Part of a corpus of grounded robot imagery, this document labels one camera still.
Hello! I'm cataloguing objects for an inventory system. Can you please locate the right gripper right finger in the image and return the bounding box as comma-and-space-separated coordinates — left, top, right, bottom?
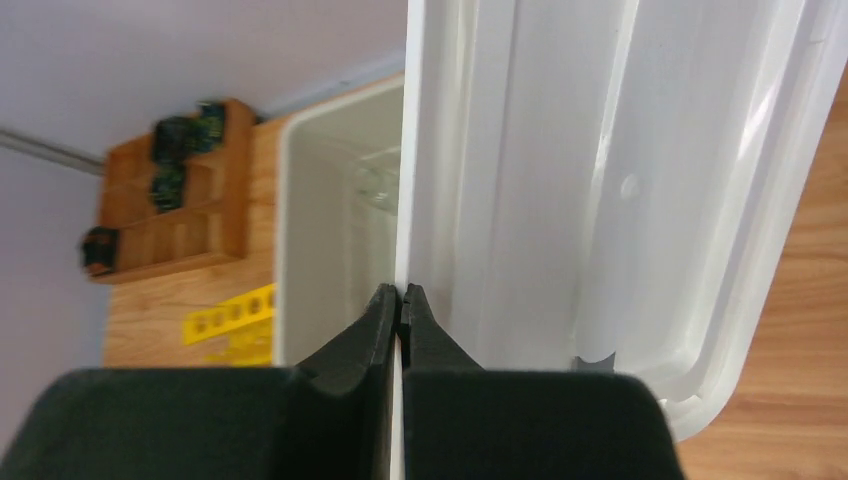
400, 284, 684, 479

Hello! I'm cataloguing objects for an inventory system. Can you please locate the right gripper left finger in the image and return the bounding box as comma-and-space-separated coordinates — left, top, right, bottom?
1, 284, 398, 479

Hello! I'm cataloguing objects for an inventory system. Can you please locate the small glass flask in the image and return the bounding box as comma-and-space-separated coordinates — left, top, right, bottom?
353, 165, 399, 215

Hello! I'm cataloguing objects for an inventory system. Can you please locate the white plastic bin lid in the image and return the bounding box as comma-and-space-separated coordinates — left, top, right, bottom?
394, 1, 847, 441

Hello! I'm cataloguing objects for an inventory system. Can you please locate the yellow test tube rack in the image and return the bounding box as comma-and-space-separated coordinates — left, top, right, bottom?
182, 284, 276, 367

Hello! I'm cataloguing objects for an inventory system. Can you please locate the grey plastic bin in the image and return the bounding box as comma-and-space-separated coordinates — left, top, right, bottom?
272, 82, 407, 368

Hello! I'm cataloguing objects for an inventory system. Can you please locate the wooden compartment tray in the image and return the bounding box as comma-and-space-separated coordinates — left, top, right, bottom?
80, 98, 257, 284

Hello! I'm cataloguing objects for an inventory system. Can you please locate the black cable bundle outside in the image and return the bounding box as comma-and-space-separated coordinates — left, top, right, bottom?
79, 226, 121, 276

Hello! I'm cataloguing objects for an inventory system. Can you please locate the black cable bundle lower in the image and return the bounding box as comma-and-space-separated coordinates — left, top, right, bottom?
148, 165, 188, 213

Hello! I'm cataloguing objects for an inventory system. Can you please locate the black cable bundle right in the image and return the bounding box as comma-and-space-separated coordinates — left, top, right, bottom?
192, 100, 228, 155

